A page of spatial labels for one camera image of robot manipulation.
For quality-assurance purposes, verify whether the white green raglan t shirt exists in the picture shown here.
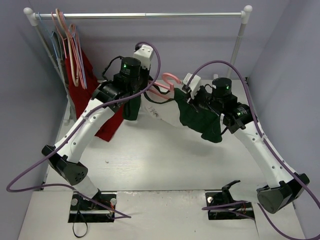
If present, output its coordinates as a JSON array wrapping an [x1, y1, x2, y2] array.
[[122, 87, 223, 143]]

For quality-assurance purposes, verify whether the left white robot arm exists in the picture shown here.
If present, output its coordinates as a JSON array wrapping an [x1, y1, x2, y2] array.
[[41, 56, 151, 210]]

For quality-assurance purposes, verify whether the red t shirt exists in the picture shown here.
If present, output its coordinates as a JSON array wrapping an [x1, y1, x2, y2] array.
[[64, 52, 123, 143]]

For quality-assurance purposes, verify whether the beige wooden hanger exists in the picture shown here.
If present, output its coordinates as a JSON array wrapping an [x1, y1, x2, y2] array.
[[55, 8, 79, 87]]

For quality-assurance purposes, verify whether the blue plastic hanger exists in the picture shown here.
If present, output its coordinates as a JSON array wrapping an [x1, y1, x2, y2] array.
[[37, 12, 64, 60]]

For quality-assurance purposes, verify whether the white metal clothes rack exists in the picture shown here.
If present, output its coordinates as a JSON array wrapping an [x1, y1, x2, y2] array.
[[23, 5, 254, 126]]

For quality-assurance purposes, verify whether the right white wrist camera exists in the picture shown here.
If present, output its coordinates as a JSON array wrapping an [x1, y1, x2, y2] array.
[[182, 73, 202, 99]]

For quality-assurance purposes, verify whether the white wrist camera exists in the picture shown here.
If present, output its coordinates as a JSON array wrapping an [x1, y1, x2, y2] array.
[[182, 73, 202, 99], [133, 44, 154, 70]]

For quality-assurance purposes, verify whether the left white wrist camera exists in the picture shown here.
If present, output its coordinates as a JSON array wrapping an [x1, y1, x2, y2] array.
[[133, 44, 154, 70]]

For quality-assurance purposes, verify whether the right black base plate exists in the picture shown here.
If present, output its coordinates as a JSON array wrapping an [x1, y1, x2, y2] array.
[[205, 191, 255, 221]]

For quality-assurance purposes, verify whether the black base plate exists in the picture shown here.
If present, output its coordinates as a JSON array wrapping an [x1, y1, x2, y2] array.
[[68, 193, 115, 223], [205, 191, 255, 221]]

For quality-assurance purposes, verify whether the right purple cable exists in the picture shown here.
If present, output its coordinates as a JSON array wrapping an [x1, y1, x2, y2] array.
[[184, 59, 320, 240]]

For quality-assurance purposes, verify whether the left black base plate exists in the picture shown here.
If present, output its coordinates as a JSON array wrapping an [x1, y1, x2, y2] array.
[[68, 193, 115, 223]]

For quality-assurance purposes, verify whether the black loop cable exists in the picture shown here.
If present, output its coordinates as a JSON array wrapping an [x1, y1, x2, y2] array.
[[72, 202, 88, 240]]

